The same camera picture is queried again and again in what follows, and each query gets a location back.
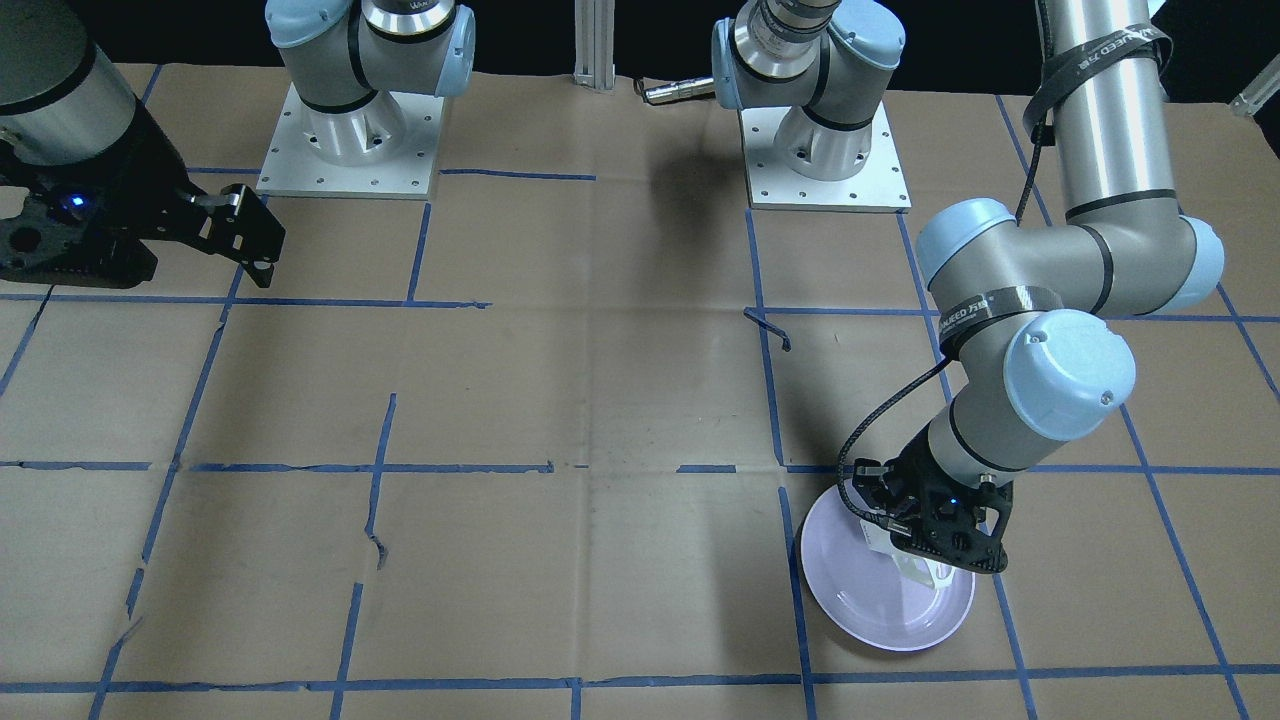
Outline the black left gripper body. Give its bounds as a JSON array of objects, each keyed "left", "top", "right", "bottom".
[{"left": 852, "top": 439, "right": 1012, "bottom": 574}]

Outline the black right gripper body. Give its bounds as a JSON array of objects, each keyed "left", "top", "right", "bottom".
[{"left": 1, "top": 102, "right": 285, "bottom": 290}]

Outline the white faceted cup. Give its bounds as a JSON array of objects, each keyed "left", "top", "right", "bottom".
[{"left": 860, "top": 520, "right": 956, "bottom": 591}]

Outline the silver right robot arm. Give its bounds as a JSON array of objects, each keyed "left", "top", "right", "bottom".
[{"left": 1, "top": 1, "right": 477, "bottom": 290}]

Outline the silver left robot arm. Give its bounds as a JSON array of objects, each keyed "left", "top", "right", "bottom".
[{"left": 835, "top": 1, "right": 1225, "bottom": 574}]

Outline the lilac round plate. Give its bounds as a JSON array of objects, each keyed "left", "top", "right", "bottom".
[{"left": 800, "top": 486, "right": 977, "bottom": 652}]

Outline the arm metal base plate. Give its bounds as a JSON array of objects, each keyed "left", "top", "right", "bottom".
[
  {"left": 739, "top": 104, "right": 913, "bottom": 213},
  {"left": 256, "top": 87, "right": 449, "bottom": 201}
]

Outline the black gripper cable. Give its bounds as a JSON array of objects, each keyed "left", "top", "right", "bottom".
[{"left": 838, "top": 100, "right": 1051, "bottom": 521}]

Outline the aluminium frame post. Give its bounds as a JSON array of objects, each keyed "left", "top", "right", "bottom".
[{"left": 572, "top": 0, "right": 616, "bottom": 94}]

